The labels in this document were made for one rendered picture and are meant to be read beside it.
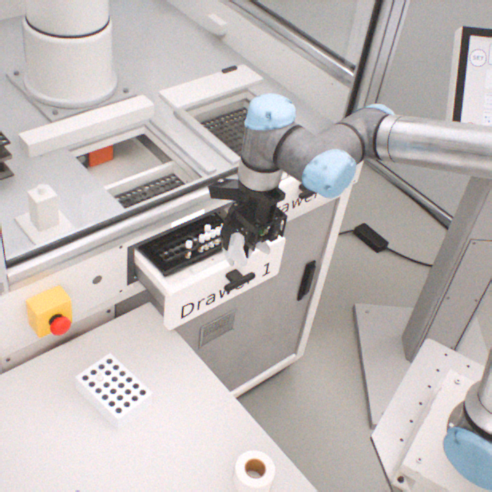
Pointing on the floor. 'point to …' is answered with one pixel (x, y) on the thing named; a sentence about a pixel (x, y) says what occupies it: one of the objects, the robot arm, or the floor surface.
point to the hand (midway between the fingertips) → (237, 254)
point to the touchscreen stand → (432, 304)
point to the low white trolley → (223, 462)
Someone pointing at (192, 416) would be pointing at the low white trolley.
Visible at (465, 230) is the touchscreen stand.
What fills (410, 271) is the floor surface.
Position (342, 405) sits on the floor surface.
